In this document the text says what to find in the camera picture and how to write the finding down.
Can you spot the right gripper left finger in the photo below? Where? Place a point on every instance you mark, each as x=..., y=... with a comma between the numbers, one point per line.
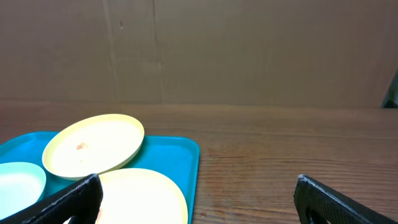
x=79, y=203

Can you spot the yellow-green plate at back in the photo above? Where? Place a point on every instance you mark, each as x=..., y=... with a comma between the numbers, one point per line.
x=94, y=145

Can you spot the yellow plate at front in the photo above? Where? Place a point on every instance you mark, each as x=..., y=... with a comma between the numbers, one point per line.
x=140, y=196

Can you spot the light blue plastic plate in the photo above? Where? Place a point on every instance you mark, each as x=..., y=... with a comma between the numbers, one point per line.
x=22, y=185

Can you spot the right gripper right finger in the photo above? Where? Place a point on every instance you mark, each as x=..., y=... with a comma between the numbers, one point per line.
x=317, y=203

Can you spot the teal plastic serving tray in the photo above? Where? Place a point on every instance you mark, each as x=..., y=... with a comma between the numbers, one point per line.
x=176, y=157

